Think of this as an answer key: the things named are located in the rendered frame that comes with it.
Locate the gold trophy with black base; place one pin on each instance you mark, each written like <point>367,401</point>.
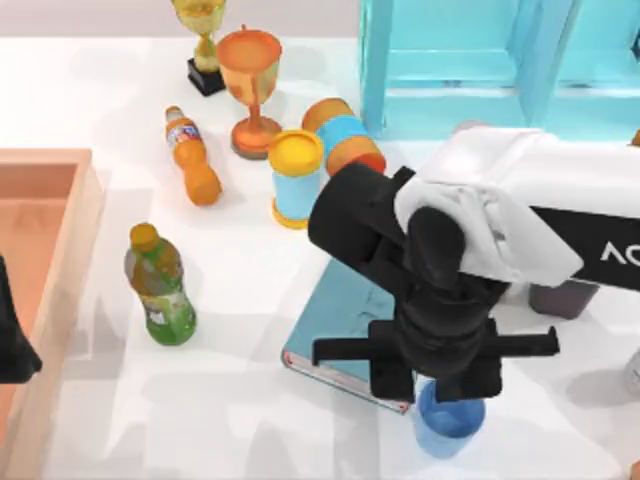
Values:
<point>205,30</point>

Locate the salmon-coloured shallow box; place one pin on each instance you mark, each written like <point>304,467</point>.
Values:
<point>50,225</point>

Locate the light blue book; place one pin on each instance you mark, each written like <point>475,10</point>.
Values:
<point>345,310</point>

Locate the light blue rack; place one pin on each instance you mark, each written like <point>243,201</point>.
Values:
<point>450,60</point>

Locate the orange bottle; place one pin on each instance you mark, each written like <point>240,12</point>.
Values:
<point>192,160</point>

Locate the grey cup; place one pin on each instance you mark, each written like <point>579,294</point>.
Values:
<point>560,300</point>

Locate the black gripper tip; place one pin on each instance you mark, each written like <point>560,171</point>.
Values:
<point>12,345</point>

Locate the blue cup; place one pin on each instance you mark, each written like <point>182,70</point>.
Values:
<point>445,425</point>

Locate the orange trophy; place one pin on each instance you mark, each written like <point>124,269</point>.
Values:
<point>250,75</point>

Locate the small orange object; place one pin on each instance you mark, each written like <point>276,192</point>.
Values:
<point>636,139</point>

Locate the orange and blue can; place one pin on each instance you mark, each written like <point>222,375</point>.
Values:
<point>295,180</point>
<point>340,130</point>

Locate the green bottle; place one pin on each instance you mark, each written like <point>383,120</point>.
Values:
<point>162,295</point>

